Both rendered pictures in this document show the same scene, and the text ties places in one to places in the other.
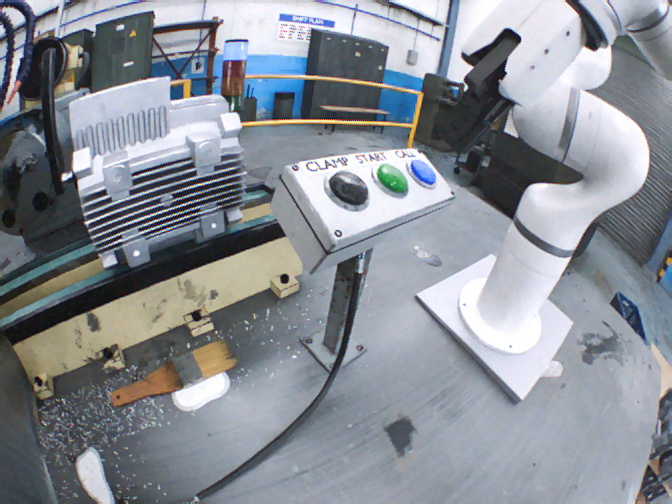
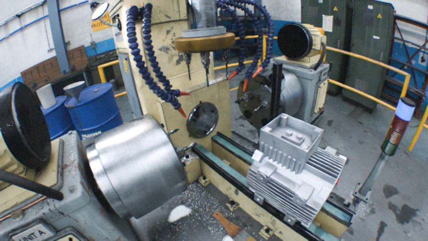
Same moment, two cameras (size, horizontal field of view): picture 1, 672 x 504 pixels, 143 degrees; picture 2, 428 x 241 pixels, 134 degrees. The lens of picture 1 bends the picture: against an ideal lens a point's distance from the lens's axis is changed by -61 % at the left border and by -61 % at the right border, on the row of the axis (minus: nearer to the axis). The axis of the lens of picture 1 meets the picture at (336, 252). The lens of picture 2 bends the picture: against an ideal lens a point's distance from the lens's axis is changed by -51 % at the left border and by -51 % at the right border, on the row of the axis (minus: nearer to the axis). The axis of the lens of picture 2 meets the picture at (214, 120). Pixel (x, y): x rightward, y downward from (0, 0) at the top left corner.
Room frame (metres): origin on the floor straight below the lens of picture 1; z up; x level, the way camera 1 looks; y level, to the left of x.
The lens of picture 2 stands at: (0.13, -0.06, 1.38)
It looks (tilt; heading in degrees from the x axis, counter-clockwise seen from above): 31 degrees down; 99
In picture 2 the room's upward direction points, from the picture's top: 5 degrees counter-clockwise
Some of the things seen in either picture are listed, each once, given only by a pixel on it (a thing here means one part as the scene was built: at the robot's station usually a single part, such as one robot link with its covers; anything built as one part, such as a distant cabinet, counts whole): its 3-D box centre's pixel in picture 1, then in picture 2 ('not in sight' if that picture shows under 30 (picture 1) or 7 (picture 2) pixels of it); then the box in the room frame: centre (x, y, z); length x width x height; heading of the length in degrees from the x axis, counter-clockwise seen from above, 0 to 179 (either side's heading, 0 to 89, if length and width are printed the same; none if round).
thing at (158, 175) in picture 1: (154, 175); (296, 176); (0.28, 0.25, 1.02); 0.20 x 0.19 x 0.19; 138
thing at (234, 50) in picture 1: (235, 51); (405, 109); (0.66, 0.31, 1.19); 0.06 x 0.06 x 0.04
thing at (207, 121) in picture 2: not in sight; (204, 121); (0.00, 0.53, 1.02); 0.15 x 0.02 x 0.15; 46
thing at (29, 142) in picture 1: (30, 162); (273, 95); (0.29, 0.70, 1.04); 0.41 x 0.25 x 0.25; 46
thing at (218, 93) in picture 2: not in sight; (196, 124); (-0.05, 0.57, 0.97); 0.30 x 0.11 x 0.34; 46
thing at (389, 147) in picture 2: (231, 102); (390, 145); (0.66, 0.31, 1.05); 0.06 x 0.06 x 0.04
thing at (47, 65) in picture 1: (50, 122); (275, 101); (0.25, 0.47, 1.12); 0.04 x 0.03 x 0.26; 136
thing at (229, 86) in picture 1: (232, 85); (395, 134); (0.66, 0.31, 1.10); 0.06 x 0.06 x 0.04
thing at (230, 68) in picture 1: (234, 68); (400, 122); (0.66, 0.31, 1.14); 0.06 x 0.06 x 0.04
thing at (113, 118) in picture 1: (119, 114); (291, 142); (0.25, 0.28, 1.11); 0.12 x 0.11 x 0.07; 138
